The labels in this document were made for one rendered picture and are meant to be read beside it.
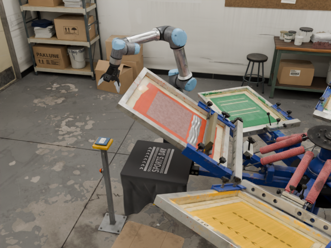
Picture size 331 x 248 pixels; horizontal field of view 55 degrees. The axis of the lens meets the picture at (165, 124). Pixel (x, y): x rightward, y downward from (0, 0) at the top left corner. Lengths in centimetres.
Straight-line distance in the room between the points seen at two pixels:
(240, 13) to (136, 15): 182
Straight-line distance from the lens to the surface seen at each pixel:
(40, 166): 415
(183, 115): 226
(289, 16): 585
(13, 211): 367
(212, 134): 210
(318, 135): 226
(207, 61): 605
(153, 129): 192
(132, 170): 234
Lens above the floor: 244
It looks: 32 degrees down
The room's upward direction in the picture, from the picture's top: straight up
